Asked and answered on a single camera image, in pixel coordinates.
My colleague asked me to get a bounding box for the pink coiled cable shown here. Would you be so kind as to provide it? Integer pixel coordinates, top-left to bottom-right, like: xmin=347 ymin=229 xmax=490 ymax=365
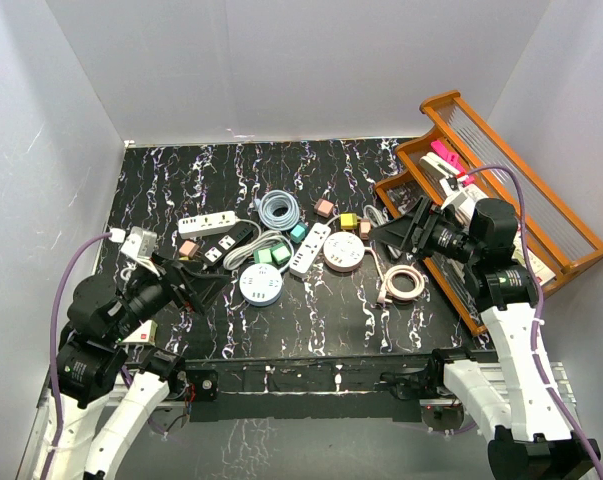
xmin=363 ymin=244 xmax=426 ymax=307

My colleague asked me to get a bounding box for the purple cable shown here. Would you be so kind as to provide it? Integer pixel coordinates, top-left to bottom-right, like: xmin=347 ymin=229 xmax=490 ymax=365
xmin=40 ymin=229 xmax=127 ymax=480
xmin=463 ymin=165 xmax=603 ymax=480

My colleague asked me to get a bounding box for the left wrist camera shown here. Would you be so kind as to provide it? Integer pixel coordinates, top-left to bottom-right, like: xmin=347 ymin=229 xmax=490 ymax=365
xmin=120 ymin=227 xmax=160 ymax=276

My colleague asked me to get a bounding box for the pink round power strip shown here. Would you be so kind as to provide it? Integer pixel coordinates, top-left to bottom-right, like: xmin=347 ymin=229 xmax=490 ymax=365
xmin=323 ymin=231 xmax=365 ymax=273

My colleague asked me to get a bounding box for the green cube adapter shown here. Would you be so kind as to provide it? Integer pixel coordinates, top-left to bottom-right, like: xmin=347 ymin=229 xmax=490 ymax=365
xmin=270 ymin=243 xmax=292 ymax=267
xmin=253 ymin=248 xmax=274 ymax=265

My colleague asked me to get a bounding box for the black power strip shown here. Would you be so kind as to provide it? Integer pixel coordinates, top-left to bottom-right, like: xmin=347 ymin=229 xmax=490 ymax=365
xmin=203 ymin=221 xmax=260 ymax=268

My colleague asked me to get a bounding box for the pink cube adapter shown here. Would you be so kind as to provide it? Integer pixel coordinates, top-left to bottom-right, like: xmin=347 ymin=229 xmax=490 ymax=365
xmin=314 ymin=198 xmax=334 ymax=218
xmin=178 ymin=240 xmax=199 ymax=259

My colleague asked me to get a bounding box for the pink cube adapter left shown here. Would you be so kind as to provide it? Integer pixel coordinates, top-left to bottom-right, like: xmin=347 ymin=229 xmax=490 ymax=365
xmin=178 ymin=240 xmax=199 ymax=259

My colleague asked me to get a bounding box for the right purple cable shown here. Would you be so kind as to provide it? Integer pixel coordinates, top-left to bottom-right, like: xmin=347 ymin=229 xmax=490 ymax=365
xmin=463 ymin=165 xmax=603 ymax=480

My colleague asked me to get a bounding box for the small white red box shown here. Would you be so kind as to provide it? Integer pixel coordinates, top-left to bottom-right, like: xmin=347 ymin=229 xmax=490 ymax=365
xmin=119 ymin=320 xmax=158 ymax=346

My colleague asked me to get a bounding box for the pink box on shelf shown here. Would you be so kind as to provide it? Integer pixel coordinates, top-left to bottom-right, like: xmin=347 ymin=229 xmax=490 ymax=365
xmin=428 ymin=140 xmax=466 ymax=175

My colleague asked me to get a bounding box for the white box on shelf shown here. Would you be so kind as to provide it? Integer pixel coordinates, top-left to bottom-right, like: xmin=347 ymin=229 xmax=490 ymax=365
xmin=419 ymin=152 xmax=460 ymax=190

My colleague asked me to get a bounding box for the wooden shelf rack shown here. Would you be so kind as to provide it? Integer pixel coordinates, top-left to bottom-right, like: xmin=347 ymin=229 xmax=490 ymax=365
xmin=371 ymin=91 xmax=603 ymax=343

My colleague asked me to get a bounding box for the pink small adapter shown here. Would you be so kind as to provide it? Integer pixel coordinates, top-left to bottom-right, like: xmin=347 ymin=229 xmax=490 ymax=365
xmin=358 ymin=219 xmax=372 ymax=240

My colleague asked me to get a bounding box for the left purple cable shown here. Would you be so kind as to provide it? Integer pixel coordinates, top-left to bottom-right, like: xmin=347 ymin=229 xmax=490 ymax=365
xmin=40 ymin=229 xmax=127 ymax=480

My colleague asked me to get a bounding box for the teal cube adapter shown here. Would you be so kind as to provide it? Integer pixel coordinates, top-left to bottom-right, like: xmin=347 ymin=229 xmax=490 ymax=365
xmin=289 ymin=222 xmax=309 ymax=244

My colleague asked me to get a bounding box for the blue round power strip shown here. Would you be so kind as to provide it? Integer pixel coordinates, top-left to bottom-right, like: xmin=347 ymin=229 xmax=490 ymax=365
xmin=239 ymin=264 xmax=283 ymax=307

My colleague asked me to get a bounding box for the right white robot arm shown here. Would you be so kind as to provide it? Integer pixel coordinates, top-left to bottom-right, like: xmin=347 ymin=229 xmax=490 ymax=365
xmin=371 ymin=197 xmax=603 ymax=479

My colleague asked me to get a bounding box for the white slanted power strip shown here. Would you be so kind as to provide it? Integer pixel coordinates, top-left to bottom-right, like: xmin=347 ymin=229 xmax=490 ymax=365
xmin=289 ymin=223 xmax=331 ymax=279

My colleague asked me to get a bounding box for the white long power strip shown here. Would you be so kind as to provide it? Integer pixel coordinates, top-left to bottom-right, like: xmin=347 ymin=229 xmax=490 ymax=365
xmin=177 ymin=211 xmax=238 ymax=239

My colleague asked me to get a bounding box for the grey white cable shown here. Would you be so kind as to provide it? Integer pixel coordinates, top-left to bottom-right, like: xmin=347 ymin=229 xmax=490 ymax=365
xmin=222 ymin=227 xmax=282 ymax=272

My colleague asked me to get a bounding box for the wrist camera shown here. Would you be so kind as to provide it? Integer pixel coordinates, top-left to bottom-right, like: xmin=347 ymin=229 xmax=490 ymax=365
xmin=120 ymin=227 xmax=160 ymax=276
xmin=442 ymin=184 xmax=487 ymax=226

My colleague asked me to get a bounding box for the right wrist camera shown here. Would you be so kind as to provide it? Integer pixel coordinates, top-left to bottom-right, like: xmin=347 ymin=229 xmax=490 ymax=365
xmin=442 ymin=184 xmax=487 ymax=226

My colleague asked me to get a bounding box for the blue coiled cable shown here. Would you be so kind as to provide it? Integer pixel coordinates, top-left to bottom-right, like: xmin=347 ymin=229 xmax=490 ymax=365
xmin=253 ymin=189 xmax=301 ymax=233

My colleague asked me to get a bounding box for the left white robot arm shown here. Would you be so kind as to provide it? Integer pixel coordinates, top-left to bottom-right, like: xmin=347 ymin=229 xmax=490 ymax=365
xmin=32 ymin=256 xmax=230 ymax=479

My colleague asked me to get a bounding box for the yellow cube adapter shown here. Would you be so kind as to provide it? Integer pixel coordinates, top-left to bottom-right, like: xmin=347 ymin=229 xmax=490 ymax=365
xmin=339 ymin=212 xmax=359 ymax=231

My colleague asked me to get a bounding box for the pink cube adapter top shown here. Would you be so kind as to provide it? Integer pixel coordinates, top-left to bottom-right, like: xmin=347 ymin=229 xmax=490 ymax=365
xmin=314 ymin=198 xmax=334 ymax=218

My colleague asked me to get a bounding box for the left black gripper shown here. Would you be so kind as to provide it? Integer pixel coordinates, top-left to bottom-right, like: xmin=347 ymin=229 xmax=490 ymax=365
xmin=108 ymin=249 xmax=232 ymax=341

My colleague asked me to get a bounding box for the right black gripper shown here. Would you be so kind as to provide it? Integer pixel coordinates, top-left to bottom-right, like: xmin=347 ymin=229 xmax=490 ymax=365
xmin=369 ymin=196 xmax=482 ymax=264

